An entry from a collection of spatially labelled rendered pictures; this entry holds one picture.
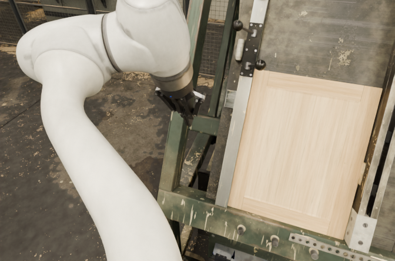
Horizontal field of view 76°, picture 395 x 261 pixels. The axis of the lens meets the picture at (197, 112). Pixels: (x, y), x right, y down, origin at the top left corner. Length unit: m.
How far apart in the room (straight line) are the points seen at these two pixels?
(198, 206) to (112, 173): 0.85
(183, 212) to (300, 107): 0.63
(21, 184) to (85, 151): 2.43
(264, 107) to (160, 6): 0.71
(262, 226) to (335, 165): 0.36
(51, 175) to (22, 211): 0.35
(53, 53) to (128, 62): 0.11
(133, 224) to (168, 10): 0.28
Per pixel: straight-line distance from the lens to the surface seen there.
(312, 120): 1.03
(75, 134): 0.33
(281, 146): 1.03
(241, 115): 0.99
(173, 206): 1.15
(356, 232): 1.11
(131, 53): 0.42
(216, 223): 1.12
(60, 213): 2.38
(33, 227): 2.41
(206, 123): 1.10
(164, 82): 0.50
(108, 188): 0.27
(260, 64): 0.87
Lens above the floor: 1.83
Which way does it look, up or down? 38 degrees down
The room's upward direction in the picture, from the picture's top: straight up
